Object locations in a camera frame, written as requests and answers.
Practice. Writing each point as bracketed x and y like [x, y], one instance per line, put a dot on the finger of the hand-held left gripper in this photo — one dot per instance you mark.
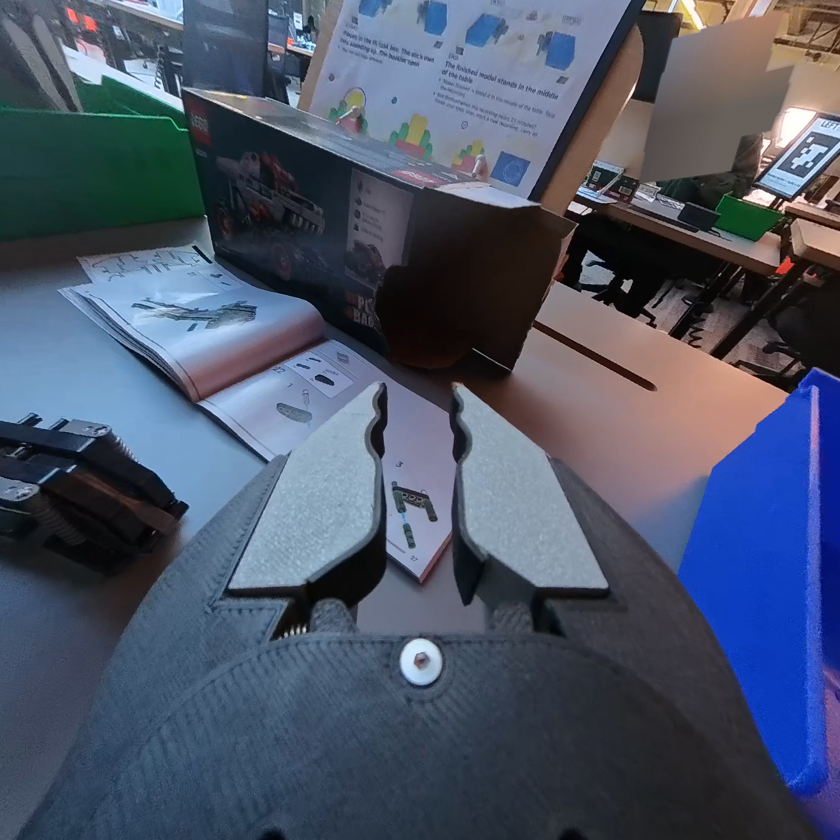
[105, 535]
[131, 476]

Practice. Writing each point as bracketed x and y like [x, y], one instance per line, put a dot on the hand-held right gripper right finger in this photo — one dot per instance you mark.
[518, 505]

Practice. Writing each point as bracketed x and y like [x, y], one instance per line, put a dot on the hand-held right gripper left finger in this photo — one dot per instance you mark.
[315, 499]

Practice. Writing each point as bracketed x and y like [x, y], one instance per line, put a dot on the open lego instruction booklet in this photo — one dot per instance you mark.
[223, 341]

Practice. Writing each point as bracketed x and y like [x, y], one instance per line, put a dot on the dark lego set box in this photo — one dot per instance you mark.
[308, 216]

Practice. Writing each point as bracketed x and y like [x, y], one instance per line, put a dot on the blue plastic bin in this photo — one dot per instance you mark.
[761, 564]

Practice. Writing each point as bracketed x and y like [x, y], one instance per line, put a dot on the large green plastic bin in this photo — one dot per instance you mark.
[92, 177]

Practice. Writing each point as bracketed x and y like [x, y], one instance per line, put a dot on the long background desk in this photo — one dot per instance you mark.
[715, 244]

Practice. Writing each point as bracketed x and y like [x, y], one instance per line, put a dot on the black office chair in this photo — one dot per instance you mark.
[810, 341]

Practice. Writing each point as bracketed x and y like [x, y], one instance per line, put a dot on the small black device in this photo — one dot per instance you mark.
[695, 215]

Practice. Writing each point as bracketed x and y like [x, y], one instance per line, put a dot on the small green plastic bin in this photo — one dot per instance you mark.
[748, 216]

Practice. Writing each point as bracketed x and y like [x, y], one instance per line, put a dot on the instruction poster board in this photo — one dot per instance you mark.
[594, 131]

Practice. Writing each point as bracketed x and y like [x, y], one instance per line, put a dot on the grey wedge-shaped panel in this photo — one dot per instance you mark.
[46, 65]

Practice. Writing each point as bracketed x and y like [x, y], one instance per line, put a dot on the short background desk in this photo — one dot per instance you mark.
[817, 239]

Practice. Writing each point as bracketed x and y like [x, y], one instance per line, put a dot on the printed instruction sheet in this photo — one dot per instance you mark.
[472, 79]

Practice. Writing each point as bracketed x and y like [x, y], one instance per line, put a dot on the tall black box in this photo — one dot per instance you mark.
[226, 46]

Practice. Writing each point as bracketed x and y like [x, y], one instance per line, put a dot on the tag sign screen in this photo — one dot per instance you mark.
[810, 154]

